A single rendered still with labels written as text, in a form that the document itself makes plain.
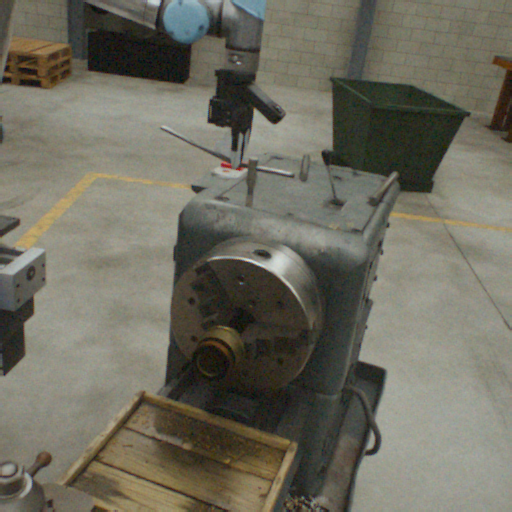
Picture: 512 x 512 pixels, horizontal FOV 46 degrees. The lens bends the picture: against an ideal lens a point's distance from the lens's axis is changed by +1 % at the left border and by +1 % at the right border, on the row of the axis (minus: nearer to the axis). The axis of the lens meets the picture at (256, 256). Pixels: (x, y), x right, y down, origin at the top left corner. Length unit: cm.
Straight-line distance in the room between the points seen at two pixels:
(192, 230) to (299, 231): 25
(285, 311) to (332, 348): 23
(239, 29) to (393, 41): 993
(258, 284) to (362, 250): 25
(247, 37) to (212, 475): 86
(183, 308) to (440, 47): 1030
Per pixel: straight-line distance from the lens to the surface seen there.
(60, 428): 263
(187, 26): 115
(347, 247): 129
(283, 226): 132
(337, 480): 174
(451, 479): 271
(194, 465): 121
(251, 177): 136
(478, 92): 1164
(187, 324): 129
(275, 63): 1107
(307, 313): 118
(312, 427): 152
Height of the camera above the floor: 174
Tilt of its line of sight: 25 degrees down
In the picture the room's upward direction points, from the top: 8 degrees clockwise
